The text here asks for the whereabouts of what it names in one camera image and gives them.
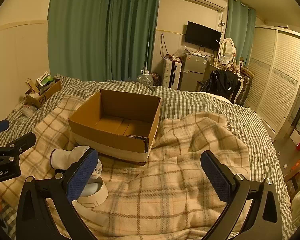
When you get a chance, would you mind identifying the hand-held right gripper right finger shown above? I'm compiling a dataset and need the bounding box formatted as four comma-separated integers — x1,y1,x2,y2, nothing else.
200,150,283,240

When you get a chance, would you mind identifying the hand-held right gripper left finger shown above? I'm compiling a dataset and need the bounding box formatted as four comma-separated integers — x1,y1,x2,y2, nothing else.
16,148,100,240

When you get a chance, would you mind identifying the white sock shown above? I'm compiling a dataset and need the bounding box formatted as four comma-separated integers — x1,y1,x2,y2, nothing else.
50,145,103,181

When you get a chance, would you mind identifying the white tape roll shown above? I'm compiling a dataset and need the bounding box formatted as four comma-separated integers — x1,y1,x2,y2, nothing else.
76,177,109,209

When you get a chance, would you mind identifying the clear plastic bag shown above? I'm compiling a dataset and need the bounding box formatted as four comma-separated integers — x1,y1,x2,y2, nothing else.
22,104,38,117

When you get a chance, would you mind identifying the beige plaid blanket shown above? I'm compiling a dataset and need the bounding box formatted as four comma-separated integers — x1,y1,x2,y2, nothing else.
0,94,290,240

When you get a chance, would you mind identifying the slim wooden box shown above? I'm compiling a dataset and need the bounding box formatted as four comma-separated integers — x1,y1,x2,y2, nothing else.
25,78,39,93

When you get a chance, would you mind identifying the small cardboard box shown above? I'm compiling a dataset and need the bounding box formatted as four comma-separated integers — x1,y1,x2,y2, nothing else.
25,78,63,109

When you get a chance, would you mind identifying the white green printed carton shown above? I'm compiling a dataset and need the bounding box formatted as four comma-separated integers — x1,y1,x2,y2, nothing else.
36,71,52,88

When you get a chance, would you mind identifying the wooden stool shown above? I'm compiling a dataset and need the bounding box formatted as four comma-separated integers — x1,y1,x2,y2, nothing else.
283,164,300,193

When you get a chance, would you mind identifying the white chair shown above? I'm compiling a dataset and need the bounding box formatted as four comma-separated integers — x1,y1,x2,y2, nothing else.
196,76,243,105

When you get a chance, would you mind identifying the black jacket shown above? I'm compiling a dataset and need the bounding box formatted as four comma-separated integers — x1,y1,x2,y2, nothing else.
201,69,239,97

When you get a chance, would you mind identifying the dark suitcase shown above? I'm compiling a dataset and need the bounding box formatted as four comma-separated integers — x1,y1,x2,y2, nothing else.
240,67,255,101

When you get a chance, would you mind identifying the silver fridge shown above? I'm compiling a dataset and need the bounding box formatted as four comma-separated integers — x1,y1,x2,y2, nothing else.
179,53,208,92

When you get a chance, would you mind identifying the white vanity desk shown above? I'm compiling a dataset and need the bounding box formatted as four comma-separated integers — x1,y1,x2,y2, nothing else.
207,59,227,80

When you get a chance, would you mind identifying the brown furry item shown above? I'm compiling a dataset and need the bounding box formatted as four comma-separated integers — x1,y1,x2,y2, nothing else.
221,63,241,75

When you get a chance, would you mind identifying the clear water jug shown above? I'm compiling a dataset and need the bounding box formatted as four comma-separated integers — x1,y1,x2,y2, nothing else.
137,71,154,87

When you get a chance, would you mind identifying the white suitcase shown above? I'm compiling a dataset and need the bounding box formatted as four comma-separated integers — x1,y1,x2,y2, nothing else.
162,59,182,89

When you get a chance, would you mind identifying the patterned dark bag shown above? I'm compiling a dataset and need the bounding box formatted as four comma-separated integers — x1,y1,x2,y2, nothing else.
151,72,163,87

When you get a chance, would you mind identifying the white louvered wardrobe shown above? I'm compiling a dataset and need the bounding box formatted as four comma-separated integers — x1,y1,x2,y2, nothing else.
244,25,300,141

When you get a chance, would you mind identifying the oval white mirror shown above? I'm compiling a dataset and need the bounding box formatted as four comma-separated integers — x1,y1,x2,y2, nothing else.
219,37,237,63

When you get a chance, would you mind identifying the white pole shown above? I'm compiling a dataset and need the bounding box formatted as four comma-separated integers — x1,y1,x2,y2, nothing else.
143,28,152,73

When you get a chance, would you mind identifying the wide green curtain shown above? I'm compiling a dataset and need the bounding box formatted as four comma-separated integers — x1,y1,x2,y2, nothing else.
47,0,162,82

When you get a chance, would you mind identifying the narrow green curtain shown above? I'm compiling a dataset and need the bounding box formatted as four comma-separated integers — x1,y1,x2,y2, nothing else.
225,0,257,68

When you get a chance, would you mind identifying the black wall television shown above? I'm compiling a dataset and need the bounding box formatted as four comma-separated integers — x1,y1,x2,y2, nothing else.
184,21,222,51

